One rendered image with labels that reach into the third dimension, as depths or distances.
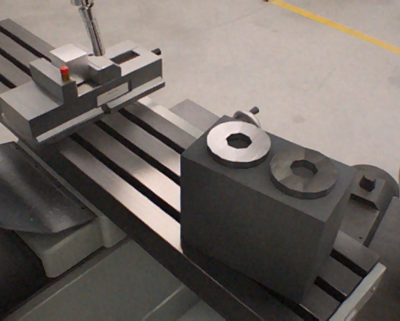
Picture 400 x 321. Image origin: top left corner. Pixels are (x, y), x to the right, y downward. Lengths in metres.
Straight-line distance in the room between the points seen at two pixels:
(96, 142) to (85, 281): 0.30
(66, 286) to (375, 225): 0.81
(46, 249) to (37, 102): 0.29
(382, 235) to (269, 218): 0.76
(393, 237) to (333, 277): 0.61
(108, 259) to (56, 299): 0.14
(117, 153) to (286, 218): 0.44
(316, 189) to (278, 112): 2.09
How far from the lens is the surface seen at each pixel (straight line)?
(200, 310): 1.59
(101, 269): 1.10
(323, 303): 0.77
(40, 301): 1.05
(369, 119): 2.81
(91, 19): 0.93
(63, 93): 1.00
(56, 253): 0.99
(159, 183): 0.91
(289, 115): 2.70
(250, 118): 1.50
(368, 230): 1.36
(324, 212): 0.63
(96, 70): 1.03
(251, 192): 0.64
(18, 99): 1.05
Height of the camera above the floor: 1.56
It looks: 41 degrees down
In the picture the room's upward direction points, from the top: 2 degrees clockwise
